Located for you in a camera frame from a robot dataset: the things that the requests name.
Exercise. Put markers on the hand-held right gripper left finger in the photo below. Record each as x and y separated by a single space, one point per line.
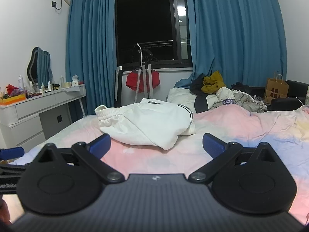
101 145

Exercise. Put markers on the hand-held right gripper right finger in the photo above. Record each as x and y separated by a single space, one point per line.
213 145

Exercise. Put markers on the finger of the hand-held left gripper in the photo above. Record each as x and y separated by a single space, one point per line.
12 168
12 152

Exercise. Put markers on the white pants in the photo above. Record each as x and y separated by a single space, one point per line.
144 123

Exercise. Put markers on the black clothes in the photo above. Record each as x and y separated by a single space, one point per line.
240 86

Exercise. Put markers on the person's left hand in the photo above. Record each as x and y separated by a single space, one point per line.
4 210

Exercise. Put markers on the pastel blanket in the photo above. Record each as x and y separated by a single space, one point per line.
241 130

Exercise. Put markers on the white dressing table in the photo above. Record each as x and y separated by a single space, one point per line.
31 106

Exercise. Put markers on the white jacket with black trim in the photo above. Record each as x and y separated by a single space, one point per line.
225 94

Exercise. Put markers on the orange tray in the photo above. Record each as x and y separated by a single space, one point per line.
12 99

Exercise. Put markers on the grey garment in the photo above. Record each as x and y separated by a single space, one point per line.
246 101

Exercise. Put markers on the dark garment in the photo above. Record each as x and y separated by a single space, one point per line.
196 84

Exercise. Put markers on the red ornament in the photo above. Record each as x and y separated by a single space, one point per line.
12 89

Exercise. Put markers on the mustard yellow garment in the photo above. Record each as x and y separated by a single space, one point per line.
212 81

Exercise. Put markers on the tissue box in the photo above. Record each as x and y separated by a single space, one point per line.
76 82

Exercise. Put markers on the small white bottle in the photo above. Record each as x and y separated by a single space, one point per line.
42 88
31 87
49 86

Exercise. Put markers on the white spray can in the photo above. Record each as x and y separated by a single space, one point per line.
20 83

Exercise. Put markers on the red garment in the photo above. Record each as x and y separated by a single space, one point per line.
131 81

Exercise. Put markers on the dark cosmetic jar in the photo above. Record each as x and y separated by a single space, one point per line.
56 87

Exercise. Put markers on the tall white bottle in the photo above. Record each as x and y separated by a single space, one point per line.
62 81

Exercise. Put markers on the wavy black-framed mirror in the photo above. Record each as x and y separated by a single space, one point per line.
32 70

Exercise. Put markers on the brown paper bag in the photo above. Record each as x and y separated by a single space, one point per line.
275 87

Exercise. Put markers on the blue curtain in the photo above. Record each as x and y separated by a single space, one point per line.
91 53
229 29

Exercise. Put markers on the garment steamer stand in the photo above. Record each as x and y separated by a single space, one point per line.
141 58

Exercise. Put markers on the black armchair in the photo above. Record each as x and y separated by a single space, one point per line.
295 89

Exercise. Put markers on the pale pillow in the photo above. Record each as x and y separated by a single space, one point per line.
307 96

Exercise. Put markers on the dark window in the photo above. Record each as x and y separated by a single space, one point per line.
144 17

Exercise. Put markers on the black wall socket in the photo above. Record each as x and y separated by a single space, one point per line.
54 4

